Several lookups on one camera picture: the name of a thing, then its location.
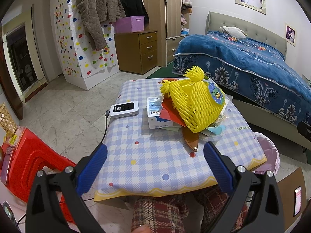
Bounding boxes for yellow foam fruit net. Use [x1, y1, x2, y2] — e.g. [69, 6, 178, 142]
[160, 66, 225, 133]

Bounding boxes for red paper envelope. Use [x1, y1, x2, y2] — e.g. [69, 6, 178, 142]
[160, 98, 186, 127]

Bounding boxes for pink lined trash bin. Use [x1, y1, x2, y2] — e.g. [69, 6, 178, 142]
[253, 132, 280, 175]

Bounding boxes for red plastic stool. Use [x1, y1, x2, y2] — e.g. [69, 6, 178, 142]
[0, 127, 77, 224]

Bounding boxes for plaid pyjama legs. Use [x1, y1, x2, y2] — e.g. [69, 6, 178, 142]
[131, 186, 248, 233]

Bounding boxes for checkered tablecloth table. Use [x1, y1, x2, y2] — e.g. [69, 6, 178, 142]
[94, 78, 266, 201]

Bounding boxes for brown leather sheath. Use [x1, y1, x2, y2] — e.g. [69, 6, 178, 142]
[181, 126, 199, 152]

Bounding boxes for white pocket wifi device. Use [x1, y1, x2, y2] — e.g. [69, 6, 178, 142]
[110, 100, 139, 118]

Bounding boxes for blue floral bed blanket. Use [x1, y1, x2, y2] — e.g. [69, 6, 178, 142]
[172, 31, 310, 125]

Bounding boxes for white blue medicine box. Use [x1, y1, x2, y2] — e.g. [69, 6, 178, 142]
[147, 96, 173, 129]

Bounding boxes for polka dot white cabinet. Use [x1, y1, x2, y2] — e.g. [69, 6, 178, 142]
[50, 0, 119, 90]

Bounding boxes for brown wooden drawer cabinet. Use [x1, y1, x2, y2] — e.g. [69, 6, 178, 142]
[114, 30, 158, 75]

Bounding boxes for white pillow on bed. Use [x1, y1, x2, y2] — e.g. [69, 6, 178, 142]
[219, 26, 247, 39]

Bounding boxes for purple plastic storage basket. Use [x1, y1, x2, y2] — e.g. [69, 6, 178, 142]
[113, 16, 144, 34]

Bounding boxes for brown quilted jacket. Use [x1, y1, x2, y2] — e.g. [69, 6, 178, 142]
[76, 0, 125, 50]

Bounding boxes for wooden wardrobe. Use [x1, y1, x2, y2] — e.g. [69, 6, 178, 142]
[143, 0, 192, 67]

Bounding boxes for black charging cable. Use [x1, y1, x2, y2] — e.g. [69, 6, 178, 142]
[100, 109, 111, 145]

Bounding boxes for small wall photo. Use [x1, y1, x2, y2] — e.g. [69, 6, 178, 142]
[285, 24, 296, 46]

